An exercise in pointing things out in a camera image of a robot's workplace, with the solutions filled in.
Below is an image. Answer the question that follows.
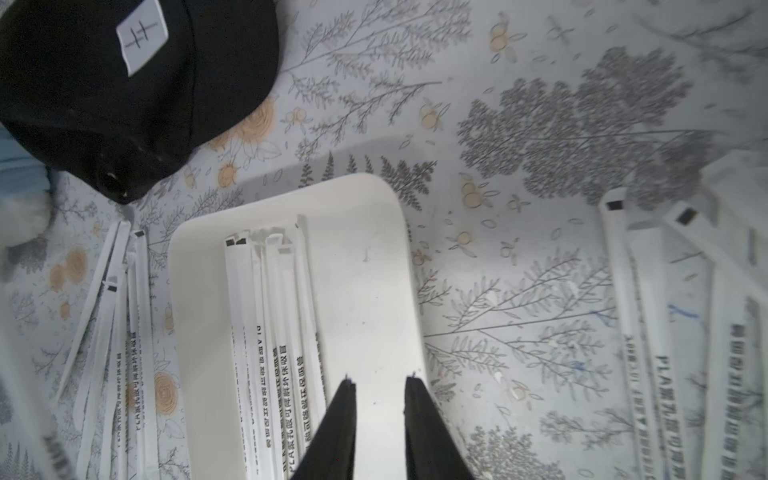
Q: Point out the black cap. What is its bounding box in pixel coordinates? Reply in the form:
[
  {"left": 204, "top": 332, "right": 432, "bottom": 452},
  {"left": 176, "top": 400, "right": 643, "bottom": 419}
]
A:
[{"left": 1, "top": 0, "right": 280, "bottom": 204}]

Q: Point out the white teddy bear blue shirt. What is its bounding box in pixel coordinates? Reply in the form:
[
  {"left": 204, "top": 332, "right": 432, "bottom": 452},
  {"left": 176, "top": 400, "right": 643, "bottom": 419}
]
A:
[{"left": 1, "top": 125, "right": 52, "bottom": 282}]

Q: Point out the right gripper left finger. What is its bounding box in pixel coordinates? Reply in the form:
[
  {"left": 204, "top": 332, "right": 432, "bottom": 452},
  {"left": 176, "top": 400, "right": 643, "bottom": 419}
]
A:
[{"left": 291, "top": 378, "right": 357, "bottom": 480}]

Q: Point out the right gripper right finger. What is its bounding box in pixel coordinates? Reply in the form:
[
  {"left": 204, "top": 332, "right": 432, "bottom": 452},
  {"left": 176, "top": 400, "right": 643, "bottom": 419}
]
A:
[{"left": 404, "top": 376, "right": 473, "bottom": 480}]

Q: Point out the white storage tray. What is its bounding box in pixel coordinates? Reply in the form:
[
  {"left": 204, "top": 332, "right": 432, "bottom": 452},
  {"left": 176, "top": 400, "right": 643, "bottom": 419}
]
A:
[{"left": 168, "top": 173, "right": 426, "bottom": 479}]

